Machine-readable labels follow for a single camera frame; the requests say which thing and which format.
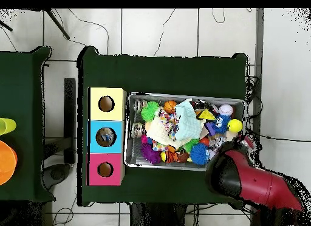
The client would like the black cable with connector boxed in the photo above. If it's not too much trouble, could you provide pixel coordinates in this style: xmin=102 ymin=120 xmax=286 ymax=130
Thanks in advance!
xmin=244 ymin=127 xmax=311 ymax=143

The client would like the orange toy basketball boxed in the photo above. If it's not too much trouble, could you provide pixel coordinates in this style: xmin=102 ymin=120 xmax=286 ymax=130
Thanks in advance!
xmin=163 ymin=100 xmax=178 ymax=114

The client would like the blue spiky ball with eyes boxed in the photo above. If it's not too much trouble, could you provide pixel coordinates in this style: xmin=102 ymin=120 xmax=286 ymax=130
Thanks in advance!
xmin=210 ymin=114 xmax=231 ymax=134

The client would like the black cable bundle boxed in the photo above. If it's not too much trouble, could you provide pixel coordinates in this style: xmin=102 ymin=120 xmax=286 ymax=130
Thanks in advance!
xmin=244 ymin=75 xmax=264 ymax=120

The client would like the shallow mesh bin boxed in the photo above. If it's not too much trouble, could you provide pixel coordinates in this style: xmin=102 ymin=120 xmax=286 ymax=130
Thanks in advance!
xmin=124 ymin=91 xmax=245 ymax=173

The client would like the green spiky ball toy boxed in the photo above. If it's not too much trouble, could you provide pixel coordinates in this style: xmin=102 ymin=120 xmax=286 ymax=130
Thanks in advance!
xmin=140 ymin=101 xmax=160 ymax=122

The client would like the orange plastic bowl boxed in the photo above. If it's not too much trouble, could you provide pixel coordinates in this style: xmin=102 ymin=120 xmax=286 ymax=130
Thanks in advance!
xmin=0 ymin=140 xmax=18 ymax=186

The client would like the long black tripod leg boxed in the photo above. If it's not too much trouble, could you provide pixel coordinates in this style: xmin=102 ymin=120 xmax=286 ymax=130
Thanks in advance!
xmin=44 ymin=9 xmax=70 ymax=40

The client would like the crushed clear bottle blue label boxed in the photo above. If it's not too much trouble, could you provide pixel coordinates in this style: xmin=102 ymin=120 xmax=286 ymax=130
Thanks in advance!
xmin=101 ymin=128 xmax=117 ymax=144

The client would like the grey rounded base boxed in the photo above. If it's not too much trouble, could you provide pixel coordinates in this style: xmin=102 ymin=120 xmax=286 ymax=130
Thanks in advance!
xmin=42 ymin=163 xmax=72 ymax=191

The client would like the thin black floor cable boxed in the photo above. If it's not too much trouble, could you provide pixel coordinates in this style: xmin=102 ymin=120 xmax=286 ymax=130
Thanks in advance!
xmin=153 ymin=9 xmax=177 ymax=57
xmin=53 ymin=9 xmax=109 ymax=55

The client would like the yellow-green plastic cup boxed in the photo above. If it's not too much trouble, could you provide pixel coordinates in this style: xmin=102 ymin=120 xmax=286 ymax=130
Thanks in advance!
xmin=0 ymin=117 xmax=17 ymax=136

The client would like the grey floor rail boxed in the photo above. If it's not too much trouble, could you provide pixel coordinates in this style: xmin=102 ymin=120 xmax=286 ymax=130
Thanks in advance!
xmin=250 ymin=8 xmax=265 ymax=226

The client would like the white toy baseball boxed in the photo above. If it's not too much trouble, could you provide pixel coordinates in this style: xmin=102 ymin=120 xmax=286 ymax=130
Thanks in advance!
xmin=219 ymin=103 xmax=234 ymax=116

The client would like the wooden box with three holes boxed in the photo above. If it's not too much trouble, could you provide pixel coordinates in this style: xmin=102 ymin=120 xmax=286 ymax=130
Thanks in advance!
xmin=86 ymin=86 xmax=127 ymax=187

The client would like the thin black cable loop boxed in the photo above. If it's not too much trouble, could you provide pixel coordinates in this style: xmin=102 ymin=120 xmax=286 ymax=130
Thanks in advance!
xmin=211 ymin=9 xmax=226 ymax=24

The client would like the cream waffle cloth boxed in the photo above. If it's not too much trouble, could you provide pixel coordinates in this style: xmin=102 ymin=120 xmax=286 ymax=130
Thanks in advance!
xmin=145 ymin=116 xmax=193 ymax=149

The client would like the black upright panel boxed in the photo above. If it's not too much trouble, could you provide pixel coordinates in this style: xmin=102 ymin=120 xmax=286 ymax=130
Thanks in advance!
xmin=63 ymin=77 xmax=77 ymax=165

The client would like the short black tripod leg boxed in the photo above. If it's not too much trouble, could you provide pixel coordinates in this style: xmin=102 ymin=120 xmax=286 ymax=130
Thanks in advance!
xmin=0 ymin=19 xmax=13 ymax=32

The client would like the yellow plastic ball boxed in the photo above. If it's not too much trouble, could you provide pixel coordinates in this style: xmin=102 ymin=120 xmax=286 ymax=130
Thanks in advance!
xmin=227 ymin=118 xmax=244 ymax=134

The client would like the multicolour patterned fabric bow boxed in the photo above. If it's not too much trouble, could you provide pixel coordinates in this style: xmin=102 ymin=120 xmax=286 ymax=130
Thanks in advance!
xmin=159 ymin=110 xmax=180 ymax=140

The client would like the dark green tablecloth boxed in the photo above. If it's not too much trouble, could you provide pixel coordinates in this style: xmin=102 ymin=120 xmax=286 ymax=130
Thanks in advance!
xmin=0 ymin=46 xmax=56 ymax=203
xmin=77 ymin=46 xmax=248 ymax=210

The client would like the yellow cheese wedge toy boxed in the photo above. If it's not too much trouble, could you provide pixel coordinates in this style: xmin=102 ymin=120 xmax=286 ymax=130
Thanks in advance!
xmin=196 ymin=108 xmax=216 ymax=121

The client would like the mint waffle cloth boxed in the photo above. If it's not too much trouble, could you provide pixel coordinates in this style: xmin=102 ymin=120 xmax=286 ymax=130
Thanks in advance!
xmin=174 ymin=98 xmax=203 ymax=141

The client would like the small blue spiky ball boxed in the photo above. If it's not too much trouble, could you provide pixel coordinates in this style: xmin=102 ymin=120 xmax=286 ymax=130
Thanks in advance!
xmin=190 ymin=143 xmax=210 ymax=166

